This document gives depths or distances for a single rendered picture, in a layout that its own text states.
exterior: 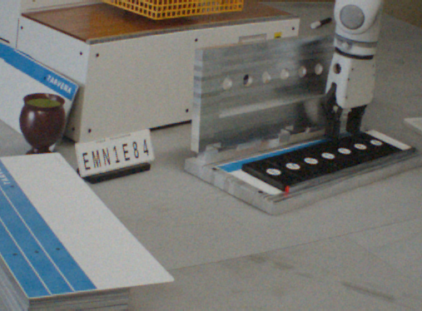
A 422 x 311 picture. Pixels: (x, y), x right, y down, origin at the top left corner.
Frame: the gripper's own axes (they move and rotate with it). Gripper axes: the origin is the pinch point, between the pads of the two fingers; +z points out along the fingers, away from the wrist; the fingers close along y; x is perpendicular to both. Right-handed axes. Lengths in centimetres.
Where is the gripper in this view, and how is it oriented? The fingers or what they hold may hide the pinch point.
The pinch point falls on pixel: (343, 127)
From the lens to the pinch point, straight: 194.9
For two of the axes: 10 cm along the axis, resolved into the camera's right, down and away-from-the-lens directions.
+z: -1.2, 9.2, 3.6
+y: 7.1, -1.7, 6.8
